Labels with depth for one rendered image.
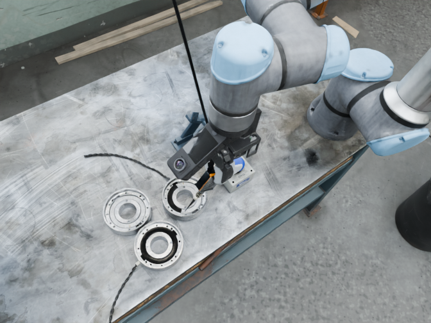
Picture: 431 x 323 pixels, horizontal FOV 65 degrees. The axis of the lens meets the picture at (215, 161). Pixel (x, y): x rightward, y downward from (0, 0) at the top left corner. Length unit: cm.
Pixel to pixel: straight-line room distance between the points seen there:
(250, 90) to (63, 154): 60
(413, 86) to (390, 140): 12
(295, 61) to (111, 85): 68
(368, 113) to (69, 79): 178
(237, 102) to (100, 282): 50
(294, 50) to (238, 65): 9
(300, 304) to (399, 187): 85
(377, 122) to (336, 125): 17
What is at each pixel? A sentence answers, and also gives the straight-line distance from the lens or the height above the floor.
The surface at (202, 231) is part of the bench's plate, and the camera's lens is 81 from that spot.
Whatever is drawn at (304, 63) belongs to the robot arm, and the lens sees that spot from 48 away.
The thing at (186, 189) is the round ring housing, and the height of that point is 83.
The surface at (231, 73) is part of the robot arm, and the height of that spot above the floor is 126.
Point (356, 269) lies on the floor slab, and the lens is 178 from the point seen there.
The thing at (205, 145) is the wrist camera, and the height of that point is 109.
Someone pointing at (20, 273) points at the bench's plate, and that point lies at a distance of 86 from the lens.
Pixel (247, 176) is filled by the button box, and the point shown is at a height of 84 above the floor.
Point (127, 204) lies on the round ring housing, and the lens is 82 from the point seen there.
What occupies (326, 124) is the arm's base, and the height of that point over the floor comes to 84.
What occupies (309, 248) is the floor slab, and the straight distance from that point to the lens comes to 172.
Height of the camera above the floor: 157
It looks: 60 degrees down
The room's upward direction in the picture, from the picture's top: 8 degrees clockwise
